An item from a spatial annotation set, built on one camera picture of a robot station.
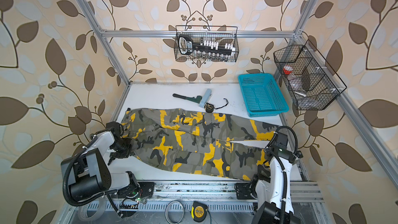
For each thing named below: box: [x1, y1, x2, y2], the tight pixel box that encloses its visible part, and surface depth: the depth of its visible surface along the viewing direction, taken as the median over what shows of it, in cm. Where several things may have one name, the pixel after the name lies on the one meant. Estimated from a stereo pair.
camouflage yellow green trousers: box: [121, 108, 279, 181], surface depth 91 cm
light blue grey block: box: [199, 88, 212, 108], surface depth 110 cm
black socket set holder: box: [178, 34, 233, 55], surface depth 85 cm
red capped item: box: [282, 65, 293, 75], surface depth 84 cm
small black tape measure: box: [204, 98, 230, 114], surface depth 105 cm
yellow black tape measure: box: [190, 200, 208, 223], surface depth 68 cm
